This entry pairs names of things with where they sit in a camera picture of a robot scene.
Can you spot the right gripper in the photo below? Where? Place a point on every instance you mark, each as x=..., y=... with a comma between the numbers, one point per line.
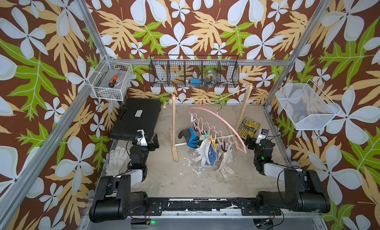
x=252, y=142

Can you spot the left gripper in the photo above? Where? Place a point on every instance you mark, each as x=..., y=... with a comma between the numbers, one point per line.
x=151, y=148

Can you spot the pink clip hanger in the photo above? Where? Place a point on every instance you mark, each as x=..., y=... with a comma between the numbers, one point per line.
x=204, y=126

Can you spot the blue rubber glove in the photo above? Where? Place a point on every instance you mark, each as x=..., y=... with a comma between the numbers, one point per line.
x=191, y=138

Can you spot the white cotton glove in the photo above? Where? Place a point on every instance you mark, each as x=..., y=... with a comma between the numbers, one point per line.
x=202, y=151

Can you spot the green rubber glove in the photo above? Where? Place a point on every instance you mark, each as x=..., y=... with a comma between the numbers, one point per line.
x=203, y=136

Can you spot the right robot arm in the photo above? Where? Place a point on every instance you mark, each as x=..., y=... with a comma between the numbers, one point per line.
x=297, y=189

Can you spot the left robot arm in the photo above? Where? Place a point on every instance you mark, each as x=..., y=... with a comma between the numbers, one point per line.
x=113, y=199

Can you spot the yellow drill bit box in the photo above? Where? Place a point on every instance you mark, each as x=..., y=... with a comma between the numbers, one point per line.
x=248, y=128

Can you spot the black plastic tool case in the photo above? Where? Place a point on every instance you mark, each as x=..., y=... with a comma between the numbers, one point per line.
x=136, y=114

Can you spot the white mesh basket right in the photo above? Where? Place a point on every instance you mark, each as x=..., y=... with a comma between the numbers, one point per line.
x=307, y=105

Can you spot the orange black screwdriver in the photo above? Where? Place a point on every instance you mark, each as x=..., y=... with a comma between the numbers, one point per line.
x=113, y=81

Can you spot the clear bottle in basket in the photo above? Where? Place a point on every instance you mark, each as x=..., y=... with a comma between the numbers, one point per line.
x=210, y=76

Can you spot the blue object in basket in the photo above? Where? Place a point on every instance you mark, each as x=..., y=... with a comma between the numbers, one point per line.
x=195, y=83

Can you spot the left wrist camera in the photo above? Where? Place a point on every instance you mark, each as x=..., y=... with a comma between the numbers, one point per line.
x=140, y=138

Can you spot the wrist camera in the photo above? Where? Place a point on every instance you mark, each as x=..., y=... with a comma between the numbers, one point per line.
x=263, y=134
x=140, y=138

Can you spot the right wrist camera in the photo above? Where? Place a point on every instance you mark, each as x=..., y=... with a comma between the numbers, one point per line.
x=263, y=134

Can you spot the wooden drying rack frame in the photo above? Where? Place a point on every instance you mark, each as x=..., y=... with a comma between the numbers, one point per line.
x=174, y=98

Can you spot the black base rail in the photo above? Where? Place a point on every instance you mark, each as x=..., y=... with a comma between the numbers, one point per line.
x=155, y=206

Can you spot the white wire basket left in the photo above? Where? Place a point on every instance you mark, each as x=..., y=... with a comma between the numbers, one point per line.
x=110, y=79

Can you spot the black wire basket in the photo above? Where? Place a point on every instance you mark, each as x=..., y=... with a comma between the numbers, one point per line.
x=179, y=70

